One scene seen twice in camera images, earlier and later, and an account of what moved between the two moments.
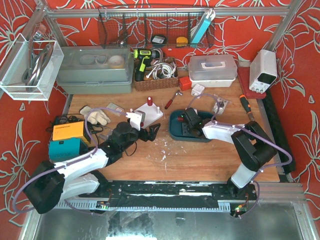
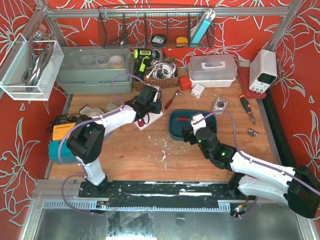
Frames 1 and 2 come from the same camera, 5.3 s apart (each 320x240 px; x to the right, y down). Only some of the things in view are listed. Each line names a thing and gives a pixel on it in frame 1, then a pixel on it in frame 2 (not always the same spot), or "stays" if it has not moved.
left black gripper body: [146, 133] to [155, 107]
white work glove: [96, 116] stays
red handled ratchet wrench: [178, 92] stays
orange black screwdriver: [246, 106] stays
